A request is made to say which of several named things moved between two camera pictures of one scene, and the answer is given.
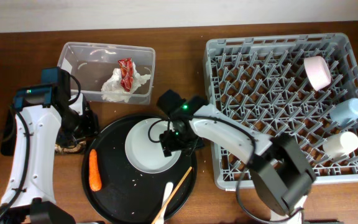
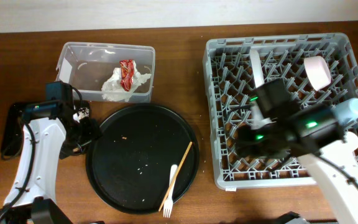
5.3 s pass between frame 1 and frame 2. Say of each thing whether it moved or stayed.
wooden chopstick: moved
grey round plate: moved
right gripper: moved
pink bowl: stayed
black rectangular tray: stayed
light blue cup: stayed
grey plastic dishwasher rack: stayed
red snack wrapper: stayed
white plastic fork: moved
